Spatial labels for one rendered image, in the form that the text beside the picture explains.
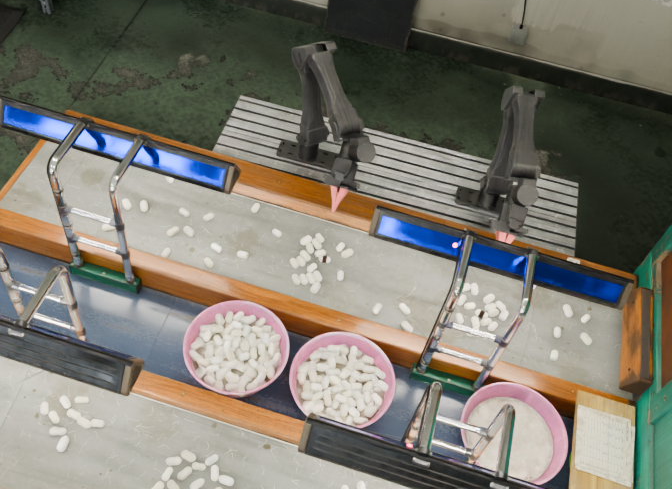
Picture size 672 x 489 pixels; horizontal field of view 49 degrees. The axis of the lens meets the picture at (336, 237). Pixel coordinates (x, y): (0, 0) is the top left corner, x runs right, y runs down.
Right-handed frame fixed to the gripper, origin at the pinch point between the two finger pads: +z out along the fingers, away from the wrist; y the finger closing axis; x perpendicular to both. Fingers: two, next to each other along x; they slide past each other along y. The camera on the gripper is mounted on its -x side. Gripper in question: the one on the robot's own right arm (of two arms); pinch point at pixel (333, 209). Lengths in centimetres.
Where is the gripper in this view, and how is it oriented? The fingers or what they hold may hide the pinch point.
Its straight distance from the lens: 208.7
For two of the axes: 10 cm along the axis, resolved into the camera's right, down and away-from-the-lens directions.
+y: 9.6, 2.8, -0.8
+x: 0.9, -0.2, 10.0
